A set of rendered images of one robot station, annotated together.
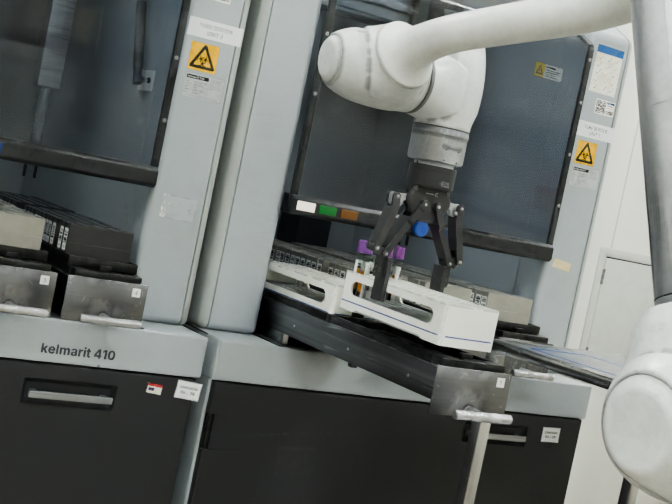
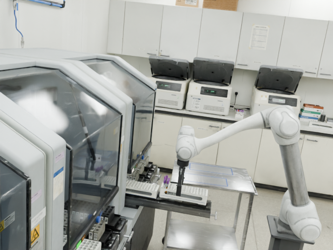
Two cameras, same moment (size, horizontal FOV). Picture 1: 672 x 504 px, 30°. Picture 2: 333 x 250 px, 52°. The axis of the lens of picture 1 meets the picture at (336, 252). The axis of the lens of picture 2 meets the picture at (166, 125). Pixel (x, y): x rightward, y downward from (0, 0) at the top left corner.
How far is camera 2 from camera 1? 189 cm
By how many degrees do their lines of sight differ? 52
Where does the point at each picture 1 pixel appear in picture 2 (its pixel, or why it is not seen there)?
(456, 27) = (216, 141)
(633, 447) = (309, 237)
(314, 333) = (153, 205)
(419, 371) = (203, 212)
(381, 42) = (196, 147)
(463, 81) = not seen: hidden behind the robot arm
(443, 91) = not seen: hidden behind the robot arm
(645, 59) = (292, 161)
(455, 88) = not seen: hidden behind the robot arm
